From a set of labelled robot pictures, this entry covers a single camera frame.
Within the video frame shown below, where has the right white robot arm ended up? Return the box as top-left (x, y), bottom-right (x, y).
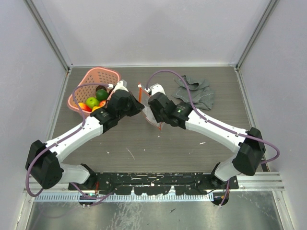
top-left (148, 92), bottom-right (265, 189)

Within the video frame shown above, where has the left aluminium frame post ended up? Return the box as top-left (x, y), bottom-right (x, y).
top-left (24, 0), bottom-right (73, 71)

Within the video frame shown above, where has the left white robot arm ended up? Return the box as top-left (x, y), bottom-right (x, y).
top-left (25, 90), bottom-right (144, 190)

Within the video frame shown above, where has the right aluminium frame post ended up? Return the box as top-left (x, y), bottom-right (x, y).
top-left (235, 0), bottom-right (280, 71)

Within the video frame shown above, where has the red yellow mango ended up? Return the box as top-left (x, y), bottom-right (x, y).
top-left (78, 103), bottom-right (92, 112)

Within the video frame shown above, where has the dark green avocado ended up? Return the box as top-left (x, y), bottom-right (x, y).
top-left (95, 89), bottom-right (109, 101)

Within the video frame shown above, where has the green apple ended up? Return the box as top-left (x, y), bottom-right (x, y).
top-left (85, 97), bottom-right (100, 109)

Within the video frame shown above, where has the grey cloth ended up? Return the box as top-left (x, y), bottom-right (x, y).
top-left (172, 75), bottom-right (215, 110)

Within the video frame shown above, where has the aluminium frame post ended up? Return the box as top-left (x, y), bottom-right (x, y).
top-left (235, 0), bottom-right (280, 71)
top-left (24, 0), bottom-right (73, 71)

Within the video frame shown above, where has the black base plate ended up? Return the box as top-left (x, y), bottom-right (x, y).
top-left (77, 172), bottom-right (226, 196)

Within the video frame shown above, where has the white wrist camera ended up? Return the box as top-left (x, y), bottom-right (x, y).
top-left (107, 80), bottom-right (128, 93)
top-left (144, 84), bottom-right (165, 96)

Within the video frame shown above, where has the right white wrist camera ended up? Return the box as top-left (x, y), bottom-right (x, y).
top-left (144, 84), bottom-right (165, 96)

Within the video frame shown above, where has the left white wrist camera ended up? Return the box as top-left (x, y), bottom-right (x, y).
top-left (107, 80), bottom-right (128, 93)

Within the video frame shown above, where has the yellow pear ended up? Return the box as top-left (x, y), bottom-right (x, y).
top-left (92, 106), bottom-right (102, 112)

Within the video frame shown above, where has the clear zip top bag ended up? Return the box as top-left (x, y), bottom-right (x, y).
top-left (138, 83), bottom-right (164, 130)

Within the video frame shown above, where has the slotted cable duct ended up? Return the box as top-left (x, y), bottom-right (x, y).
top-left (35, 193), bottom-right (213, 202)

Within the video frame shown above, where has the pink plastic basket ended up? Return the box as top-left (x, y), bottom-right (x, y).
top-left (67, 67), bottom-right (121, 117)

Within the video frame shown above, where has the red apple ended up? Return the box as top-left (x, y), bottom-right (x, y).
top-left (99, 100), bottom-right (107, 107)

